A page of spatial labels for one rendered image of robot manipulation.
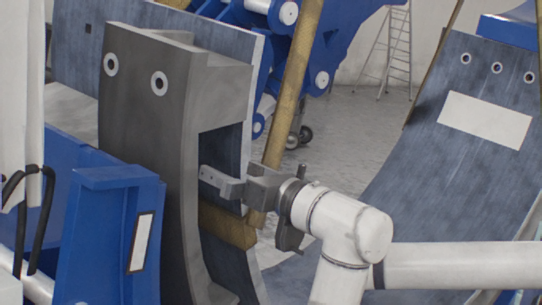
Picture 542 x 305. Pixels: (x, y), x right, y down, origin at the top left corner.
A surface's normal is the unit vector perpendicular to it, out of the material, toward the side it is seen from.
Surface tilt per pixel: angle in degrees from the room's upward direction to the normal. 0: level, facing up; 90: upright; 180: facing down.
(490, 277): 100
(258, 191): 90
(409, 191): 45
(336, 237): 90
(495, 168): 65
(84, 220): 90
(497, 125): 75
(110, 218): 90
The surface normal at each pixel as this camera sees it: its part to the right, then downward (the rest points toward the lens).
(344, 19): 0.74, 0.31
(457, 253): -0.22, -0.59
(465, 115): -0.56, -0.20
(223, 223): -0.67, 0.44
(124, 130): -0.67, 0.25
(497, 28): -0.63, 0.00
